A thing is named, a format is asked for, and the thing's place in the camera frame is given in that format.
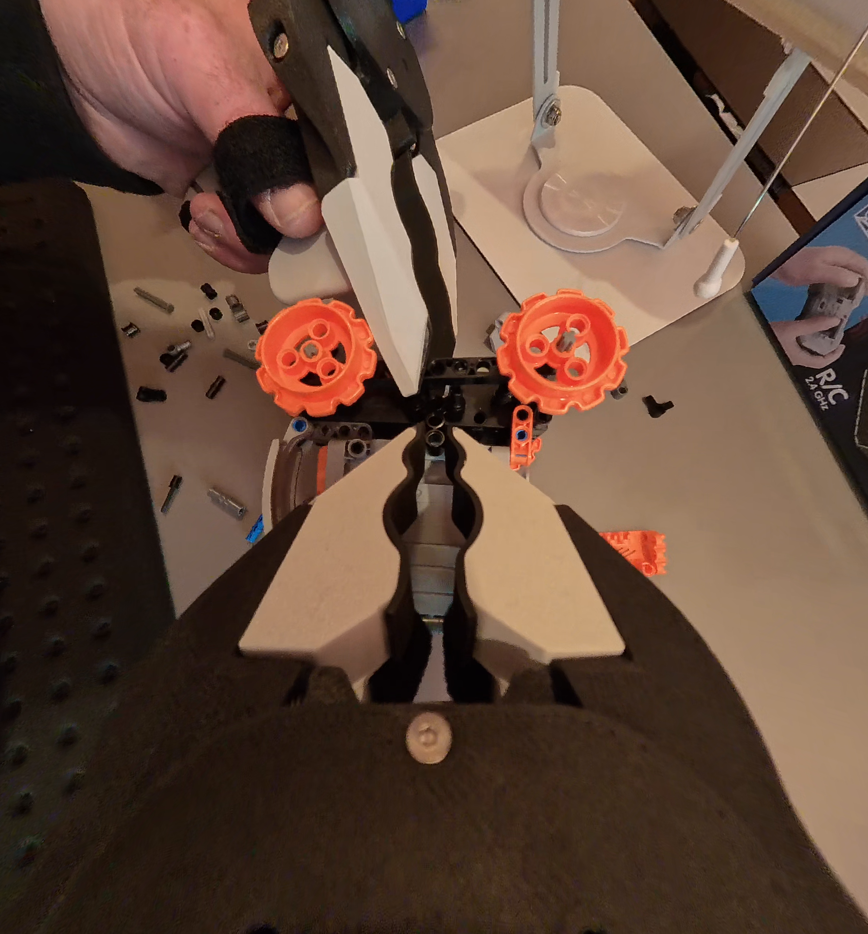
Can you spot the blue robot kit box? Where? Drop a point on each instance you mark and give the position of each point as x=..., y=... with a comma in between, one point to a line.
x=843, y=365

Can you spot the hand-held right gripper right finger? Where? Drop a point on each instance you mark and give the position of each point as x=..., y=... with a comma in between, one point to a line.
x=544, y=584

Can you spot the building kit robot model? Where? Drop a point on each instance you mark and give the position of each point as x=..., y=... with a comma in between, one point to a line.
x=561, y=350

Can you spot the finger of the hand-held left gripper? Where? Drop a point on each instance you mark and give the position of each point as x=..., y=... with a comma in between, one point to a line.
x=376, y=278
x=437, y=234

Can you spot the dark perforated tray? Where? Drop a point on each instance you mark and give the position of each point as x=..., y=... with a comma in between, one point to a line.
x=55, y=511

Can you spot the person's left forearm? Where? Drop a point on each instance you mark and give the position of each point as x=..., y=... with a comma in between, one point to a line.
x=18, y=88

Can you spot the white lamp base plate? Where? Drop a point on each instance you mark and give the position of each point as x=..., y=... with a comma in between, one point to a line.
x=653, y=285

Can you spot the black L-shaped connector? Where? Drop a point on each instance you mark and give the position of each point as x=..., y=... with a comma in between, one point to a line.
x=660, y=397

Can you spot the white rod with round tip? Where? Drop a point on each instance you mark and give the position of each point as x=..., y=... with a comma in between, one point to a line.
x=748, y=146

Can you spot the orange panel piece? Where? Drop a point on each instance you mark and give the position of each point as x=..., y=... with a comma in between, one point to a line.
x=634, y=550

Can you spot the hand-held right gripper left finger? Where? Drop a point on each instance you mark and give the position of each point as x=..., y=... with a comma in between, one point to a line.
x=325, y=584

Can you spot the person's left hand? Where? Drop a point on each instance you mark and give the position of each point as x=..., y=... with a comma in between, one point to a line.
x=157, y=88

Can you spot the scattered small connector pins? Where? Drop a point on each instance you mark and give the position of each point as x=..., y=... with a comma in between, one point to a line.
x=179, y=350

